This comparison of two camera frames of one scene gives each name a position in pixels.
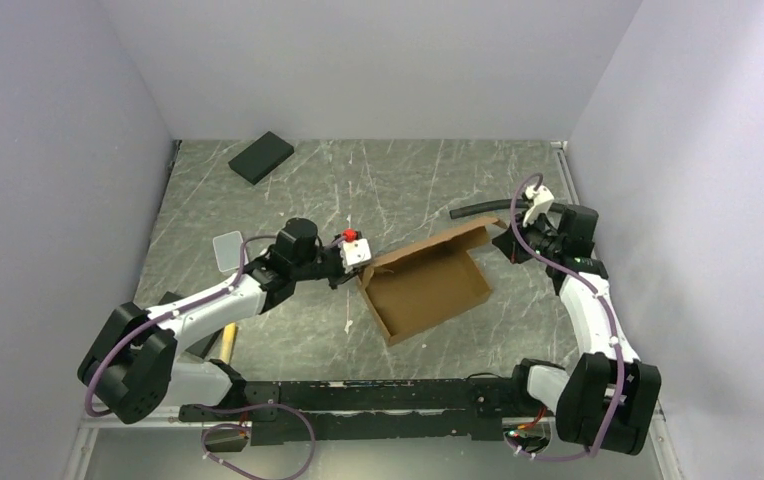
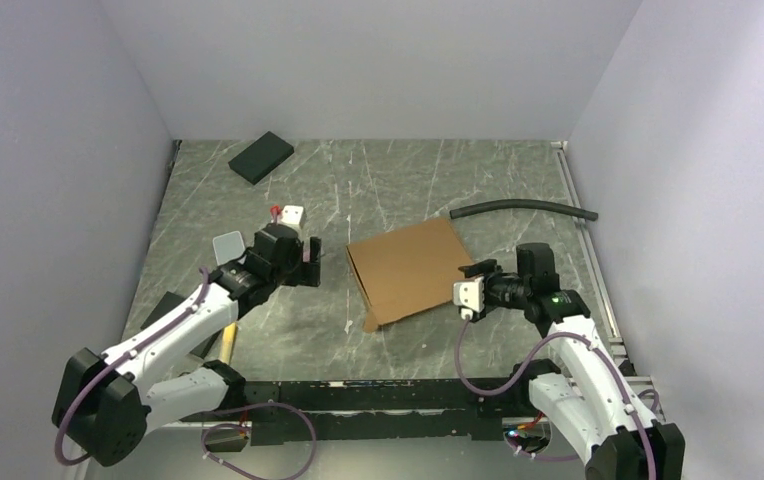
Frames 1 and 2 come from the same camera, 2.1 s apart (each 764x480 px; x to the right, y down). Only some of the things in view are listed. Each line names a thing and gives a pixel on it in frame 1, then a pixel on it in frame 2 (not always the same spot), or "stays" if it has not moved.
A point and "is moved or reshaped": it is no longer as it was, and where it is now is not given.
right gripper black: x=511 y=246 to x=481 y=268
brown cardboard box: x=412 y=286 is moved or reshaped
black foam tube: x=461 y=210 stays
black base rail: x=368 y=412 stays
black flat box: x=261 y=157 stays
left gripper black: x=341 y=275 to x=306 y=273
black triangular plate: x=204 y=348 stays
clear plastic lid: x=228 y=250 stays
